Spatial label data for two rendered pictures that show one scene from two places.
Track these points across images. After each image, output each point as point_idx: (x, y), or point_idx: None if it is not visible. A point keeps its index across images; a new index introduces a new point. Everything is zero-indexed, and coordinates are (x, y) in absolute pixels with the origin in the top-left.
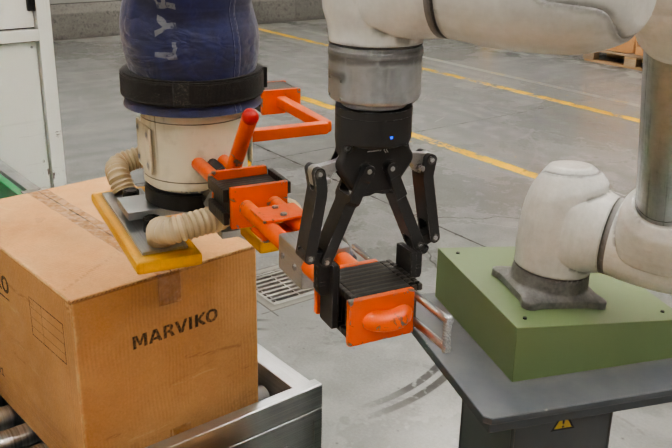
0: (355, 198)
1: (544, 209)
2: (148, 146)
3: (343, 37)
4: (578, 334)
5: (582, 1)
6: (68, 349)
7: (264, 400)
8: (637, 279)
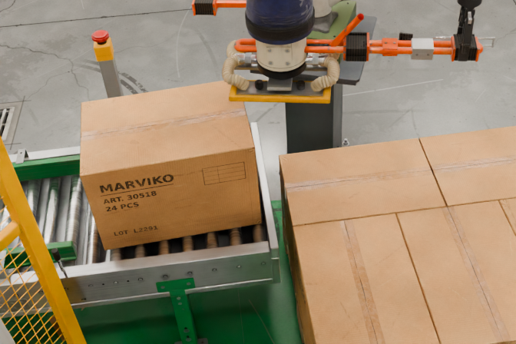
0: None
1: None
2: (289, 54)
3: None
4: None
5: None
6: (249, 170)
7: (255, 143)
8: None
